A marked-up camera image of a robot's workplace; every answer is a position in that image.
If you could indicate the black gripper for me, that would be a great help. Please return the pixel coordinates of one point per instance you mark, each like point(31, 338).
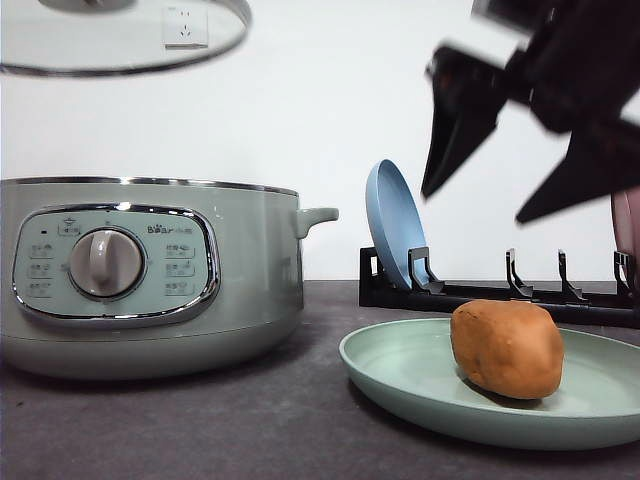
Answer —
point(581, 58)

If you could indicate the brown potato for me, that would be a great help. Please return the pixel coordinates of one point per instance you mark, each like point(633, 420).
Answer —
point(511, 348)

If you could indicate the green plate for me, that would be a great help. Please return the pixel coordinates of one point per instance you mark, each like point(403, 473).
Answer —
point(407, 370)

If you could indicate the glass steamer lid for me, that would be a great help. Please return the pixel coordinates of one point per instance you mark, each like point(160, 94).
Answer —
point(91, 38)

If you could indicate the pink plate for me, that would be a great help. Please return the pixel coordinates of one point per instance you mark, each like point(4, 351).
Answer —
point(625, 207)

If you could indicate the blue plate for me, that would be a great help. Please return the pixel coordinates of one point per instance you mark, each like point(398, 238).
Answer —
point(395, 221)

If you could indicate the black plate rack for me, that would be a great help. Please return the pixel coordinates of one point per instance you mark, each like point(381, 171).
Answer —
point(620, 309)

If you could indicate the green electric steamer pot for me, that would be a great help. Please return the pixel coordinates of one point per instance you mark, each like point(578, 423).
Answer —
point(140, 278)

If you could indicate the white wall socket left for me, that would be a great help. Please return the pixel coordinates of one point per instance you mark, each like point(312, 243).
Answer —
point(184, 28)

